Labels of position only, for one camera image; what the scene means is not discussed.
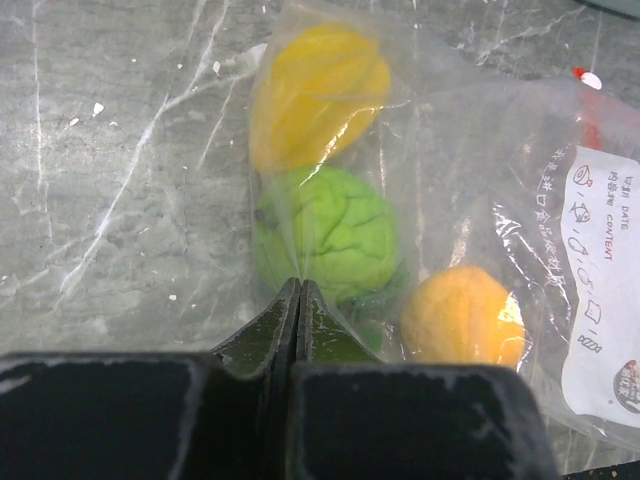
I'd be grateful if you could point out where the zip bag with fruit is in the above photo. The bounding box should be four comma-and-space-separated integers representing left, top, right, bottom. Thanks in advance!
248, 1, 639, 451

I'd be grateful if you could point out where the light blue plastic basket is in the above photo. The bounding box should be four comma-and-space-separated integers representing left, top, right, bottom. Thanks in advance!
579, 0, 640, 20

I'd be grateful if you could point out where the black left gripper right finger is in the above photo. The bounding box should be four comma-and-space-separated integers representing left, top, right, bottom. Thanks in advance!
292, 281, 559, 479

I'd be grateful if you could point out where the orange fake fruit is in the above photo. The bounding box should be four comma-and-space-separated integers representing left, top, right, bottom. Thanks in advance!
400, 265, 526, 369

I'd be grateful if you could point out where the green fake fruit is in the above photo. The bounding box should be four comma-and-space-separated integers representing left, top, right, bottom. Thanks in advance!
252, 166, 399, 303

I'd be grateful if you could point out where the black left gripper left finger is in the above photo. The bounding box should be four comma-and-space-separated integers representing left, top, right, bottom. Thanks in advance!
1, 279, 301, 479

